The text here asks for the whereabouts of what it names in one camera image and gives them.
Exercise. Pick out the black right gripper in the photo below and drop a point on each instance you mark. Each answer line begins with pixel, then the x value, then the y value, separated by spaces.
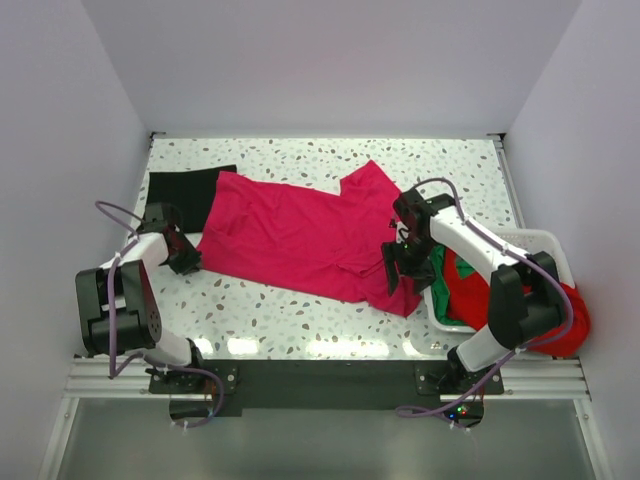
pixel 423 275

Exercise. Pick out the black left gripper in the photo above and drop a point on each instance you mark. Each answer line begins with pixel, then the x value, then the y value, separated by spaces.
pixel 192 259

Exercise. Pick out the magenta t shirt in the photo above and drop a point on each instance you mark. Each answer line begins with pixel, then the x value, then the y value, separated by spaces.
pixel 307 240

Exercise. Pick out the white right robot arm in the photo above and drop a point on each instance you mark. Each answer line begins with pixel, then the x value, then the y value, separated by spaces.
pixel 430 219

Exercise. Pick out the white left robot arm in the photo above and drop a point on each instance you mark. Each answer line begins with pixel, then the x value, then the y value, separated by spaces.
pixel 118 312

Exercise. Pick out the green t shirt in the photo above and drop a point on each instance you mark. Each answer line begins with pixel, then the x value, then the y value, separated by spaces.
pixel 440 293

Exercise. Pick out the folded black t shirt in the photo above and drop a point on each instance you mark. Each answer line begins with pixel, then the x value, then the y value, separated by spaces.
pixel 191 193

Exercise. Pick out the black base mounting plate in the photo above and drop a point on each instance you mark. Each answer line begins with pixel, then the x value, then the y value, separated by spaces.
pixel 228 388

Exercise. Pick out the white plastic laundry basket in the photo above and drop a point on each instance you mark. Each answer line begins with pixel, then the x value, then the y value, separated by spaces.
pixel 518 288

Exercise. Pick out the aluminium frame rail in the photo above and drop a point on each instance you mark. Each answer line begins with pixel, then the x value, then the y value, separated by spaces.
pixel 524 379

